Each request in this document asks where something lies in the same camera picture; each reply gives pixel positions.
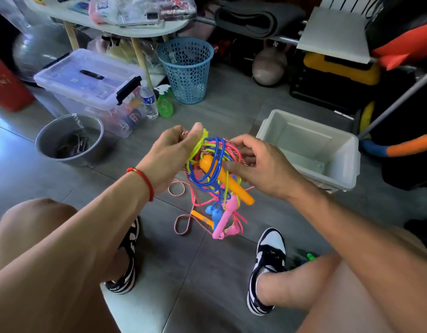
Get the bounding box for person's left hand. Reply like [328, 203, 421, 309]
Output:
[136, 122, 205, 196]

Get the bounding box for person's right hand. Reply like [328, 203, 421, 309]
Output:
[222, 134, 313, 201]

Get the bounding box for yellow rope orange handles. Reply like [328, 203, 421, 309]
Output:
[186, 128, 256, 229]

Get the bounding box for white plastic bin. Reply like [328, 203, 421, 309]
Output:
[256, 109, 362, 194]

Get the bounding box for person's left forearm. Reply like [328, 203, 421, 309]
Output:
[0, 175, 153, 333]

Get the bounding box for person's right forearm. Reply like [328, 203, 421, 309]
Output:
[293, 184, 427, 333]

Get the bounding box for person's right leg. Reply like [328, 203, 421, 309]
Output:
[258, 228, 427, 333]

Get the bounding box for person's leg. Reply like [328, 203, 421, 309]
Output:
[0, 198, 134, 333]
[258, 228, 427, 333]

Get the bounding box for person's left leg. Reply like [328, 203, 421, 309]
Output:
[0, 198, 134, 333]

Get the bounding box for green spray bottle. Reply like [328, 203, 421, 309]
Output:
[155, 84, 175, 119]

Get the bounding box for small plastic water bottle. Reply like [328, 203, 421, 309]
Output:
[140, 83, 159, 121]

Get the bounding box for black white right shoe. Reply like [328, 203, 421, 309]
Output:
[246, 227, 287, 317]

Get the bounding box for black white shoe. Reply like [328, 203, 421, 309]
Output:
[246, 227, 287, 317]
[104, 217, 141, 296]

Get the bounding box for blue mesh plastic basket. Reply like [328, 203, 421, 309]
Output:
[156, 37, 215, 105]

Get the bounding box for brown ball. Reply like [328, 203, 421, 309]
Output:
[251, 46, 288, 87]

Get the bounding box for yellow black case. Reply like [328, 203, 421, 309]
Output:
[302, 52, 382, 87]

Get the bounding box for black white left shoe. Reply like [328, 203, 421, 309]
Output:
[104, 217, 141, 296]

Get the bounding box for grey metal basin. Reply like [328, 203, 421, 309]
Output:
[35, 113, 105, 167]

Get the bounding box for clear bin with black latches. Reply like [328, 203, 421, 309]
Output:
[33, 49, 143, 139]

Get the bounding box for multicoloured hula hoop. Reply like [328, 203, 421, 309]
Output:
[361, 100, 427, 158]

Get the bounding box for grey flat board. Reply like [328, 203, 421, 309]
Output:
[297, 6, 374, 65]

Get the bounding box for white metal pole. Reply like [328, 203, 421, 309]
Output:
[359, 66, 427, 136]

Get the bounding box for grey folded mat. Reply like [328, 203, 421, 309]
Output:
[213, 0, 308, 40]

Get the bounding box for clear plastic bag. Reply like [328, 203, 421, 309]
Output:
[154, 0, 198, 21]

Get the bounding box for pink white packet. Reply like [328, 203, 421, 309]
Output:
[88, 0, 118, 25]

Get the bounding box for grey exercise ball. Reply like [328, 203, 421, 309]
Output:
[12, 24, 72, 84]

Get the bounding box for white round table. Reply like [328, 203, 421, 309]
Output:
[24, 0, 190, 91]

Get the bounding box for red bag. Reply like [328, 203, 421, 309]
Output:
[0, 50, 36, 113]

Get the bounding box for white radiator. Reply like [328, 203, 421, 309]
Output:
[321, 0, 381, 18]

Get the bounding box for black red inflatable toy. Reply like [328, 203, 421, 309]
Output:
[372, 0, 427, 70]

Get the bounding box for white plastic bag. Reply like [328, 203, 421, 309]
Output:
[0, 0, 34, 32]

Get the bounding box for red string bracelet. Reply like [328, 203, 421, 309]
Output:
[126, 167, 156, 203]

